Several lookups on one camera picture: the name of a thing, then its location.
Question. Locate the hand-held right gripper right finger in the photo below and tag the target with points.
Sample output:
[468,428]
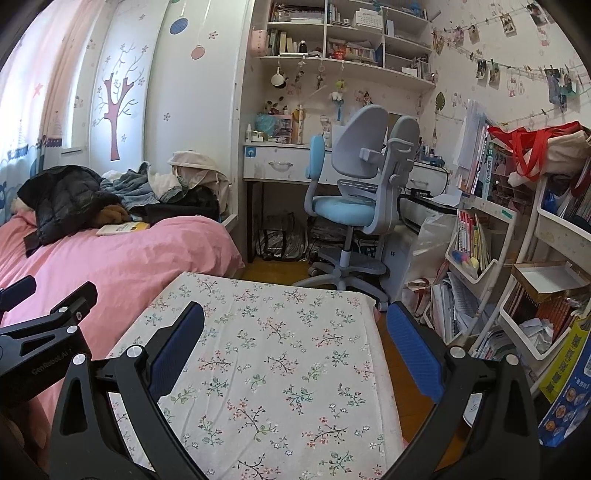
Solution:
[413,350]

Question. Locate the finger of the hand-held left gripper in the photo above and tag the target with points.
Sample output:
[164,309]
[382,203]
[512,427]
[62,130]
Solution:
[18,290]
[69,307]

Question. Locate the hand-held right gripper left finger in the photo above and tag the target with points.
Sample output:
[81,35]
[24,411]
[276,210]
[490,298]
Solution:
[178,350]

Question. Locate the white tote bag red trim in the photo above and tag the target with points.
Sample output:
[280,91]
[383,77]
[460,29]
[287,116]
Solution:
[422,285]

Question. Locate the pink blanket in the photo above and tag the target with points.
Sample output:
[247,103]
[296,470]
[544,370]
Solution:
[115,258]

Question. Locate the yellow book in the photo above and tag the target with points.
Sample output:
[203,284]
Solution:
[122,228]

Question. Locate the floral tablecloth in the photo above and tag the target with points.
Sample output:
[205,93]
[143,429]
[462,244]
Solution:
[277,346]

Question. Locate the black puffer jacket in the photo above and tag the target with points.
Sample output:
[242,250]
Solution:
[60,198]

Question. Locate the brown plush toy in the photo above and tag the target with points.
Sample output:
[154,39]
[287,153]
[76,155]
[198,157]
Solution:
[115,214]

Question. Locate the translucent plastic bag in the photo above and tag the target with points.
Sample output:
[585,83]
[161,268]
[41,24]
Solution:
[431,244]

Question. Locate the blue denim clothing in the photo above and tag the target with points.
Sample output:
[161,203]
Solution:
[131,189]

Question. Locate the white printer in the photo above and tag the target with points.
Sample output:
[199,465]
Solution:
[427,212]

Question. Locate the black clothing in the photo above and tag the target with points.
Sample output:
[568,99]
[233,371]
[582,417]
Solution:
[184,207]

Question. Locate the clear plastic storage bag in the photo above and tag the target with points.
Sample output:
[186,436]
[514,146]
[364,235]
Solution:
[279,240]

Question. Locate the blue yellow printed box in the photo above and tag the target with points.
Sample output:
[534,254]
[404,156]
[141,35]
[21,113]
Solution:
[568,392]

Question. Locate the beige clothing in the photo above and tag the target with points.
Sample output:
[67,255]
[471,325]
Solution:
[198,170]

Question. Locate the white rolling cart with box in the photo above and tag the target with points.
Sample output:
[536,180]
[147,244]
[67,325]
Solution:
[549,230]

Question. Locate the patterned curtain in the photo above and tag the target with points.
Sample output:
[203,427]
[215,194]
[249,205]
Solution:
[32,92]

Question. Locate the blue grey office chair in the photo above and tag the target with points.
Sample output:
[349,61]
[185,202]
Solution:
[355,157]

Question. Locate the white desk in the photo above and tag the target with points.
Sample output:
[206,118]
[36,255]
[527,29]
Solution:
[277,161]

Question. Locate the hanging plush toy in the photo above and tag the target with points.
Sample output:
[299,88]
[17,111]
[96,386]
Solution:
[338,97]

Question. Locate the white wall bookshelf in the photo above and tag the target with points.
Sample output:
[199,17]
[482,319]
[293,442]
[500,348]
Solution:
[341,64]

